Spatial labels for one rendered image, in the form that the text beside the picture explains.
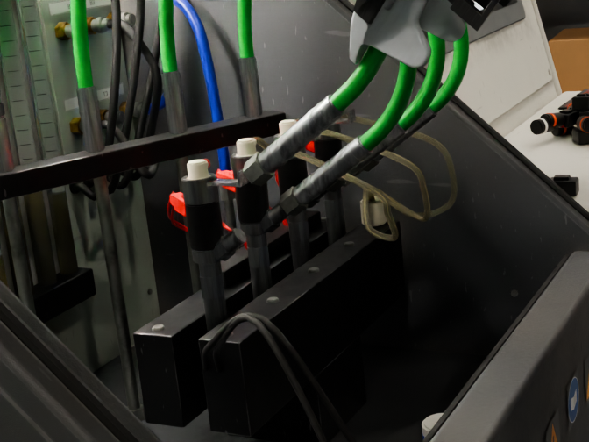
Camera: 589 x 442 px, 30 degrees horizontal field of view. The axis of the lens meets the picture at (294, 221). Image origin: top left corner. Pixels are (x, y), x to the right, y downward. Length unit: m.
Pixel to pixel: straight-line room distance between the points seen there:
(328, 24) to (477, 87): 0.37
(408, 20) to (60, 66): 0.53
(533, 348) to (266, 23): 0.49
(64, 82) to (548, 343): 0.58
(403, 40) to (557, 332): 0.29
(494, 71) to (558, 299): 0.63
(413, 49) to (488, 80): 0.78
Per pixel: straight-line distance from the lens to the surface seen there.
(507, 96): 1.57
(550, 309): 0.95
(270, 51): 1.18
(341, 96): 0.79
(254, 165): 0.84
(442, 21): 0.79
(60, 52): 1.18
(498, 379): 0.82
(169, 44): 1.06
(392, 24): 0.75
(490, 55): 1.55
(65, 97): 1.19
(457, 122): 1.11
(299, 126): 0.81
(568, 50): 6.18
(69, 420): 0.55
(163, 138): 1.05
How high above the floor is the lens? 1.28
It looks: 15 degrees down
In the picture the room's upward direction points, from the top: 6 degrees counter-clockwise
